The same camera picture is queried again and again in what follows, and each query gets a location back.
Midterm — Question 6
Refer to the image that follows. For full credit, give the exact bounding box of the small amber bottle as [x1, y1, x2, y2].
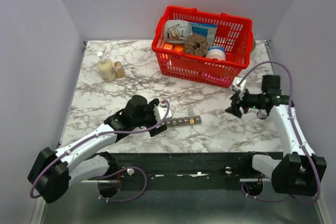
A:
[114, 61, 125, 78]

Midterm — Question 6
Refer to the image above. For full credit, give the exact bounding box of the yellow liquid bottle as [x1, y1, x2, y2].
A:
[97, 52, 116, 82]

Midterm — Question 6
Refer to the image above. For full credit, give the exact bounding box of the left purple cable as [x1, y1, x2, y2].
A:
[29, 100, 171, 204]

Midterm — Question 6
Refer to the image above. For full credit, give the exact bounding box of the purple cable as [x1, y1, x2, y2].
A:
[29, 100, 171, 204]
[237, 61, 321, 205]

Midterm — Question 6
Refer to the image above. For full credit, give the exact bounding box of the red plastic shopping basket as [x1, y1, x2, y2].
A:
[152, 6, 253, 88]

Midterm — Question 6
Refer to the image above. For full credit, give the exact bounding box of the orange fruit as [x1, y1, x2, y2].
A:
[173, 45, 184, 53]

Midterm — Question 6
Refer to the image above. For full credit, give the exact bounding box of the silver snack pouch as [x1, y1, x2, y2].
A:
[164, 20, 193, 44]

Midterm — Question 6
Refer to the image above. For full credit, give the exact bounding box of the orange small box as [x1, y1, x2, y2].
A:
[163, 43, 174, 50]

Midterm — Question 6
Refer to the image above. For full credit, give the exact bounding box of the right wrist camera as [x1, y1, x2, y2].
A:
[229, 77, 246, 93]

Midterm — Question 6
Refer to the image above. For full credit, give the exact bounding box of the black table front rail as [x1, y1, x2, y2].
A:
[97, 152, 264, 194]

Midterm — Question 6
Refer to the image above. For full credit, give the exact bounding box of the blue packet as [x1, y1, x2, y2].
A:
[190, 22, 218, 45]

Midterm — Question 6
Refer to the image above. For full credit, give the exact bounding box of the grey weekly pill organizer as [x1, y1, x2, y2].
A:
[163, 108, 202, 127]

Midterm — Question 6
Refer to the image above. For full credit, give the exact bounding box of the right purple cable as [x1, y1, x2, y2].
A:
[237, 61, 321, 205]

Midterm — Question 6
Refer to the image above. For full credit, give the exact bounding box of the white pill bottle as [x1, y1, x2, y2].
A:
[257, 110, 268, 120]

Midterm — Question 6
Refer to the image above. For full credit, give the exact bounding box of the white blue tub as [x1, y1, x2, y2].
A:
[205, 46, 226, 60]

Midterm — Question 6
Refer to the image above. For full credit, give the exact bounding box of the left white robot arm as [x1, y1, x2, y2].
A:
[27, 95, 171, 204]

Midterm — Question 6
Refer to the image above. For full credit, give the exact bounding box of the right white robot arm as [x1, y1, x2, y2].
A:
[225, 75, 327, 196]

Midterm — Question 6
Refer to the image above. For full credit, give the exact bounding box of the brown round paper package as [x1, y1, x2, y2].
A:
[184, 34, 208, 57]

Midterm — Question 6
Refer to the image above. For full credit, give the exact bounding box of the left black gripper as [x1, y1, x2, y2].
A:
[132, 99, 167, 137]

